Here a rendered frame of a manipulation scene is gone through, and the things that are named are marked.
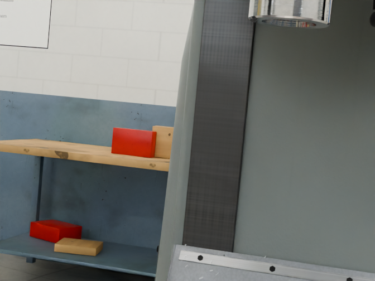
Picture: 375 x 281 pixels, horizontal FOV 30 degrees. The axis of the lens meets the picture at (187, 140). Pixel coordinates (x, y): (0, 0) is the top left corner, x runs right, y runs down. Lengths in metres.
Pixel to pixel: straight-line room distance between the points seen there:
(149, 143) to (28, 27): 1.51
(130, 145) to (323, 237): 3.54
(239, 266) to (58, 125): 4.36
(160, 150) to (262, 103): 3.53
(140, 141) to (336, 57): 3.52
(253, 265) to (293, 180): 0.10
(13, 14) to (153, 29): 1.09
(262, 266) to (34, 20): 4.56
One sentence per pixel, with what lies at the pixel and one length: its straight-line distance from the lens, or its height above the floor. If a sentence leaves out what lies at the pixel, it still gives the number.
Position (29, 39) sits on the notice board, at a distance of 5.26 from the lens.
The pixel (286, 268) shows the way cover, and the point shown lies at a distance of 0.80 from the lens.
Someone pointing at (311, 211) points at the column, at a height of 1.12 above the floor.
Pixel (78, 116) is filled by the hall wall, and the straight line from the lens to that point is 5.05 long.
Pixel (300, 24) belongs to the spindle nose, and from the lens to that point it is 0.43.
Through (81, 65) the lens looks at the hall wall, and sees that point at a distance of 5.07.
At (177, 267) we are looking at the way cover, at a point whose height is 1.04.
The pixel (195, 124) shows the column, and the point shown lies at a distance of 0.80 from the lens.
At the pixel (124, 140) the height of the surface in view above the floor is 0.97.
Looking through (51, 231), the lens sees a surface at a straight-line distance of 4.76.
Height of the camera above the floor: 1.23
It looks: 3 degrees down
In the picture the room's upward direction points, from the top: 5 degrees clockwise
